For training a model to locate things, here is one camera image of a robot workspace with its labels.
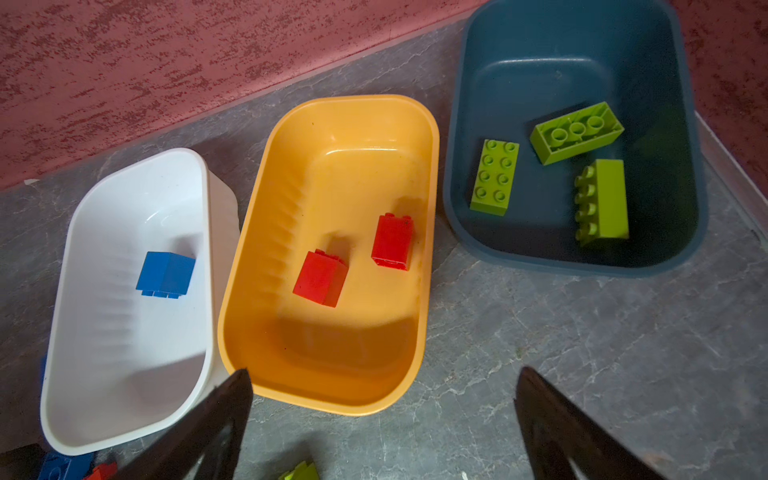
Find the white plastic container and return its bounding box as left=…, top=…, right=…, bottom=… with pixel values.
left=40, top=148, right=240, bottom=456

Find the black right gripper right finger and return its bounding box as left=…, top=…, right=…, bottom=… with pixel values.
left=514, top=366, right=662, bottom=479

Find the green lego brick upright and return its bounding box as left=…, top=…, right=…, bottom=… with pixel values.
left=279, top=461, right=320, bottom=480

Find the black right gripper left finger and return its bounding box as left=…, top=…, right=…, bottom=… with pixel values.
left=115, top=369, right=253, bottom=479

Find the green lego brick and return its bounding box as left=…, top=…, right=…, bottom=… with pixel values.
left=279, top=461, right=320, bottom=480
left=469, top=139, right=520, bottom=216
left=574, top=159, right=629, bottom=247
left=530, top=102, right=624, bottom=166

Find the dark teal plastic container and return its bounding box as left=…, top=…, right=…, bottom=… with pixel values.
left=443, top=1, right=708, bottom=278

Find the blue lego brick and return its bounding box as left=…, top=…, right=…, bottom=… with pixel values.
left=37, top=451, right=94, bottom=480
left=136, top=251, right=196, bottom=299

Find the yellow plastic container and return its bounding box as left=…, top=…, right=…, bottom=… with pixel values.
left=217, top=95, right=440, bottom=416

